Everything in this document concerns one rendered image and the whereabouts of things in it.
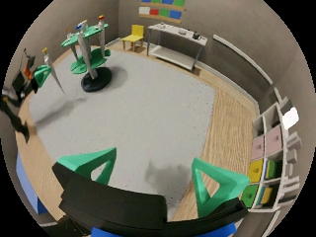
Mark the grey pipette with blue button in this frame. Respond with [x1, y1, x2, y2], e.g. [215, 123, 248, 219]
[76, 25, 94, 79]

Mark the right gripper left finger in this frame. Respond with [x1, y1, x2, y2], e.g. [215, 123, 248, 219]
[56, 147, 117, 185]

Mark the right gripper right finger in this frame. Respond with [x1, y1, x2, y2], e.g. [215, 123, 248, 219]
[192, 158, 250, 218]

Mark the grey pipette with red button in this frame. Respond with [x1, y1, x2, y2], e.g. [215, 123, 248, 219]
[94, 17, 105, 58]

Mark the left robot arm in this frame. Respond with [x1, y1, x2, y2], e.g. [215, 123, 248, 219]
[0, 55, 36, 144]

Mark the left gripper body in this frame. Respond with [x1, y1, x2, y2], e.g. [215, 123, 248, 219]
[24, 65, 40, 94]

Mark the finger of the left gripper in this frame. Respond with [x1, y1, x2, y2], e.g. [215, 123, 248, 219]
[38, 65, 48, 79]
[35, 67, 52, 87]

